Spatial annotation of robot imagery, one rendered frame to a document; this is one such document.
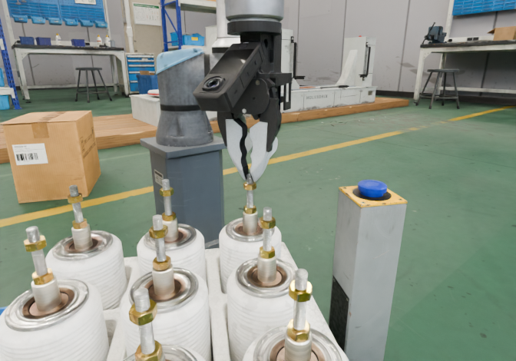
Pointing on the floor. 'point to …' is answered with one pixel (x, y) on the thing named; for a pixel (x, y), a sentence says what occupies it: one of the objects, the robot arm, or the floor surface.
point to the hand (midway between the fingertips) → (247, 173)
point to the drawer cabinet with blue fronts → (143, 62)
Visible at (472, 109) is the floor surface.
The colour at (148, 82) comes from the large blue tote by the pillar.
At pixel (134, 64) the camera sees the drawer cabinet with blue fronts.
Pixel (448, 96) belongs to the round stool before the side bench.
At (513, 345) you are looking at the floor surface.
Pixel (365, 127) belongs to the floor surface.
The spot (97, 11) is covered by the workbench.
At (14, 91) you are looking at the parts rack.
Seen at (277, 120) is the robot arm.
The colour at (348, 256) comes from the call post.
